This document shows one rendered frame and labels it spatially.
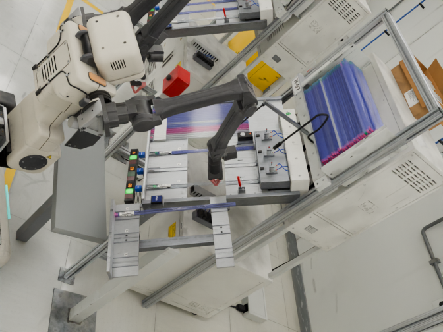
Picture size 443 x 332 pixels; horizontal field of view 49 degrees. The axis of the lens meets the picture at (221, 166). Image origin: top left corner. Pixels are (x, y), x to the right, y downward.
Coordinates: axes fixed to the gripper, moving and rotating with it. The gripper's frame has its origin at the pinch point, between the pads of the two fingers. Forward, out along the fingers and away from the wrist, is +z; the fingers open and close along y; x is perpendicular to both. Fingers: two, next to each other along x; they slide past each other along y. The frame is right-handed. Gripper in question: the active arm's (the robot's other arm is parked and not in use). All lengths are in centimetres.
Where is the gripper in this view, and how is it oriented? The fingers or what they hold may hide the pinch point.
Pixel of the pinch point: (215, 183)
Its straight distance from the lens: 227.1
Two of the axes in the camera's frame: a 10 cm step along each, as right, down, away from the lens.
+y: -0.4, -7.2, 6.9
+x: -10.0, 0.5, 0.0
